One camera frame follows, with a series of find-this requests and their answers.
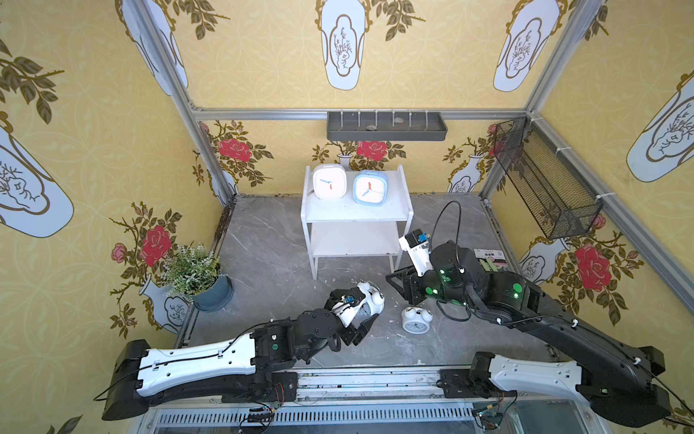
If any blue square alarm clock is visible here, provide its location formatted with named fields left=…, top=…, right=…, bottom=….
left=352, top=170, right=389, bottom=207

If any white square alarm clock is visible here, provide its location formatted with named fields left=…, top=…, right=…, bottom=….
left=312, top=164, right=347, bottom=200

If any white twin-bell clock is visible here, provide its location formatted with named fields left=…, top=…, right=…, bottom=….
left=400, top=307, right=433, bottom=335
left=352, top=281, right=385, bottom=324

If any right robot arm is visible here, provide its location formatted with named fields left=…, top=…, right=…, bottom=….
left=386, top=231, right=672, bottom=428

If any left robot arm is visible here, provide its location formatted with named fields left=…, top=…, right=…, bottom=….
left=96, top=282, right=385, bottom=421

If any white two-tier shelf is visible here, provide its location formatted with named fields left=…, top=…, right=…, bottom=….
left=300, top=166, right=414, bottom=278

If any green garden hand fork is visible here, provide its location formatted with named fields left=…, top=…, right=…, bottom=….
left=480, top=258, right=501, bottom=272

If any flower seed packet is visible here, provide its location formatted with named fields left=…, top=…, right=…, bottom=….
left=474, top=249, right=509, bottom=269

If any left circuit board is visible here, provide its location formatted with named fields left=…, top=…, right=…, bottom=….
left=240, top=403, right=281, bottom=428

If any circuit board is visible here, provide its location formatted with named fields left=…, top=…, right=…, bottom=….
left=240, top=403, right=281, bottom=428
left=472, top=405, right=505, bottom=433

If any potted green plant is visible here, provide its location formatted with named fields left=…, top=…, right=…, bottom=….
left=163, top=243, right=234, bottom=312

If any right circuit board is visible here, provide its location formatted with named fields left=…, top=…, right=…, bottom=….
left=472, top=405, right=505, bottom=433

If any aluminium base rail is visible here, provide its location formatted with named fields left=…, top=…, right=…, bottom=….
left=129, top=365, right=610, bottom=433

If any grey wall tray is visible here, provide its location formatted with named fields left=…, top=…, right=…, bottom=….
left=326, top=110, right=448, bottom=142

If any black wire mesh basket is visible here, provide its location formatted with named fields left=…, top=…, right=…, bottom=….
left=492, top=118, right=603, bottom=239

